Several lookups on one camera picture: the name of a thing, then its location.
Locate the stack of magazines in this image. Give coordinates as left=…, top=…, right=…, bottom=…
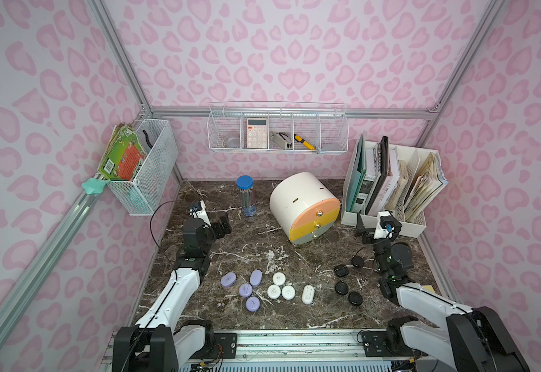
left=385, top=150, right=449, bottom=223

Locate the purple earphone case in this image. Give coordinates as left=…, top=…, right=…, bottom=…
left=249, top=270, right=263, bottom=288
left=246, top=296, right=261, bottom=312
left=239, top=283, right=253, bottom=299
left=221, top=272, right=237, bottom=288

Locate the white oval earphone case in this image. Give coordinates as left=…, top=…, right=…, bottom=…
left=301, top=285, right=315, bottom=305

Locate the yellow black utility knife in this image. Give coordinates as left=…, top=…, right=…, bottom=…
left=294, top=134, right=316, bottom=151

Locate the yellow drawer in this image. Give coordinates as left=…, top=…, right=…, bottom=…
left=288, top=220, right=336, bottom=242

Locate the white wire wall shelf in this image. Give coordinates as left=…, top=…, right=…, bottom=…
left=206, top=102, right=349, bottom=154

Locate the blue lid pencil jar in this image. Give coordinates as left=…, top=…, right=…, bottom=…
left=236, top=175, right=256, bottom=217

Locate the white mesh wall basket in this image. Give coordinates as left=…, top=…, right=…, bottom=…
left=108, top=119, right=178, bottom=216

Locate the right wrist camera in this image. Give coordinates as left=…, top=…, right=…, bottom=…
left=374, top=211, right=402, bottom=241

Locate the round metal tin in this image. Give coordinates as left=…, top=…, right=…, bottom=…
left=222, top=136, right=241, bottom=149

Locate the mint green wall hook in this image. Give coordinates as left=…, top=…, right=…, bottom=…
left=81, top=178, right=109, bottom=195

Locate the black earphone case upper right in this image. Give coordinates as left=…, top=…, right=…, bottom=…
left=350, top=255, right=365, bottom=268

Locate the white round drawer cabinet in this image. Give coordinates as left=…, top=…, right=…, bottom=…
left=269, top=172, right=340, bottom=244

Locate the teal green folder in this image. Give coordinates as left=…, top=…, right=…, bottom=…
left=346, top=135, right=367, bottom=212

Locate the black earphone case upper left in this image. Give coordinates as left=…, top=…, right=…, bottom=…
left=333, top=264, right=350, bottom=278

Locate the purple earphone case upper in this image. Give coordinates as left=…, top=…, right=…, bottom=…
left=249, top=270, right=263, bottom=288

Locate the orange top drawer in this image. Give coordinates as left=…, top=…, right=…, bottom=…
left=292, top=198, right=340, bottom=226

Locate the grey stapler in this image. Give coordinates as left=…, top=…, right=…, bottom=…
left=270, top=132, right=293, bottom=150

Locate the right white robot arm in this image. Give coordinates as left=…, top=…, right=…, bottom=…
left=356, top=221, right=529, bottom=371

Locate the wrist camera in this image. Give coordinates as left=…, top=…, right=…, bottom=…
left=188, top=201, right=210, bottom=226
left=374, top=211, right=402, bottom=241

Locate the grey bottom drawer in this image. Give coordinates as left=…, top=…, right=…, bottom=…
left=292, top=223, right=333, bottom=246

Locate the green red booklet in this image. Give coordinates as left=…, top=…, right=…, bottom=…
left=97, top=123, right=147, bottom=181

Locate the purple earphone case far left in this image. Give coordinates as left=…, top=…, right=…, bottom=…
left=221, top=272, right=237, bottom=288

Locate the black earphone case lower left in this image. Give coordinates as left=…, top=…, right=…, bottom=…
left=334, top=281, right=349, bottom=295

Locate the purple earphone case bottom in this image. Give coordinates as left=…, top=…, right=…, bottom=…
left=246, top=296, right=261, bottom=312

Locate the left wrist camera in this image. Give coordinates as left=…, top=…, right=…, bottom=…
left=188, top=201, right=210, bottom=226

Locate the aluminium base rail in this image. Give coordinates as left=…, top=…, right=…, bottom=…
left=97, top=329, right=443, bottom=372

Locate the white file organizer box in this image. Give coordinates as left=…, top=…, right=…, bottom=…
left=340, top=137, right=442, bottom=238

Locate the white pink book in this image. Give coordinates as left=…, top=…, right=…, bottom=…
left=368, top=147, right=400, bottom=216

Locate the black earphone case lower right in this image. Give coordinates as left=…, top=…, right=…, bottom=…
left=348, top=291, right=363, bottom=306

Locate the purple earphone case middle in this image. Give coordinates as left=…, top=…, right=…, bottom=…
left=239, top=283, right=253, bottom=299

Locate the black item in basket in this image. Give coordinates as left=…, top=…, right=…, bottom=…
left=142, top=130, right=153, bottom=149

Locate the white round earphone case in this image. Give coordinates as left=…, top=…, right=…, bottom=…
left=281, top=285, right=295, bottom=301
left=267, top=285, right=281, bottom=300
left=272, top=272, right=286, bottom=287

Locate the black earphone case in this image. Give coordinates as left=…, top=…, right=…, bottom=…
left=334, top=281, right=349, bottom=295
left=350, top=255, right=365, bottom=268
left=348, top=291, right=363, bottom=306
left=333, top=264, right=350, bottom=278

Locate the pink white calculator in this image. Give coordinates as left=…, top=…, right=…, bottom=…
left=246, top=117, right=269, bottom=150

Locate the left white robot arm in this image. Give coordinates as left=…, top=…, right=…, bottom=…
left=111, top=212, right=232, bottom=371

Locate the black binder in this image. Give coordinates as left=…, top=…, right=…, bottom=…
left=365, top=136, right=389, bottom=215

